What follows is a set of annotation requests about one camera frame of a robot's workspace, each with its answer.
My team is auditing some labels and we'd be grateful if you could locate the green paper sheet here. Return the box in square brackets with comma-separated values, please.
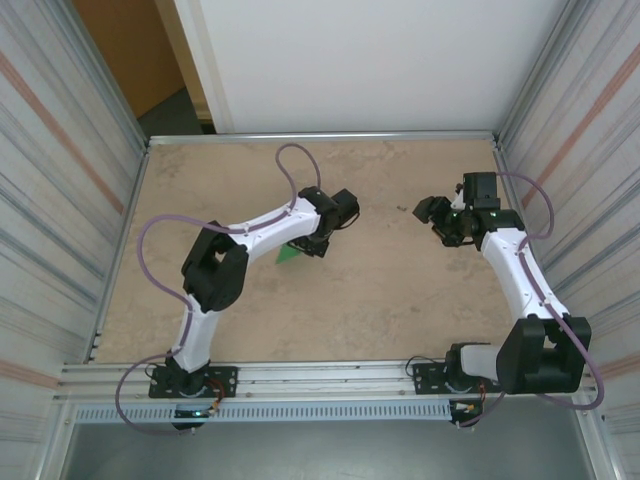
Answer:
[274, 241, 304, 265]

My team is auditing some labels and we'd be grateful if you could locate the brown wooden door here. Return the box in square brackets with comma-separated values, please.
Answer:
[72, 0, 209, 121]

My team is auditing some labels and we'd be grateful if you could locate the aluminium table side rail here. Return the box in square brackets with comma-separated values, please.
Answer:
[89, 142, 152, 364]
[492, 139, 567, 357]

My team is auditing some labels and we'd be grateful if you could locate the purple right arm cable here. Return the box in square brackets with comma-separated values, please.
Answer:
[457, 171, 605, 430]

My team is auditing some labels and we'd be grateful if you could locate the aluminium table end rail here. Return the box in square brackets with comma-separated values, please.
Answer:
[146, 130, 502, 148]

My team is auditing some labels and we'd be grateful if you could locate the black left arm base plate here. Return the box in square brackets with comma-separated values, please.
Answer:
[148, 365, 239, 400]

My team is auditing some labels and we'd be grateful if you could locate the grey slotted cable duct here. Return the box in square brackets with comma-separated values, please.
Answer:
[73, 402, 454, 423]

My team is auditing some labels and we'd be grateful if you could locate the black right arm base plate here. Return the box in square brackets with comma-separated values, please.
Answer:
[411, 360, 503, 397]

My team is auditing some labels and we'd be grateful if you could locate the aluminium corner post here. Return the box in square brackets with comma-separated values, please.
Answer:
[59, 0, 151, 147]
[492, 0, 585, 146]

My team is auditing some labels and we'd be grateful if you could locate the white door frame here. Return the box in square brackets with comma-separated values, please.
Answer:
[172, 0, 236, 135]

